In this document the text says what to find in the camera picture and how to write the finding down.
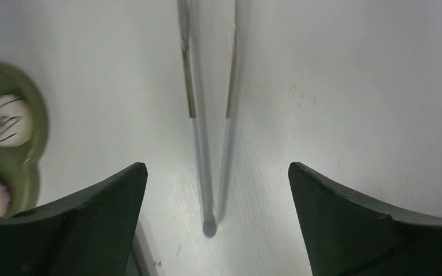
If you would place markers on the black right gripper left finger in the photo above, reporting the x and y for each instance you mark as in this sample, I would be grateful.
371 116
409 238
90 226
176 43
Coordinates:
89 232

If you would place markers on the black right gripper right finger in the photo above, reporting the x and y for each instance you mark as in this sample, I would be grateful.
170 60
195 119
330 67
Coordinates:
347 232

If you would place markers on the steel tongs white handle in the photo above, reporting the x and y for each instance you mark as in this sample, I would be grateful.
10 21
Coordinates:
212 209

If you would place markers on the green three-tier serving stand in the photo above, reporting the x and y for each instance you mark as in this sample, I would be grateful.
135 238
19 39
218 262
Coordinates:
19 165

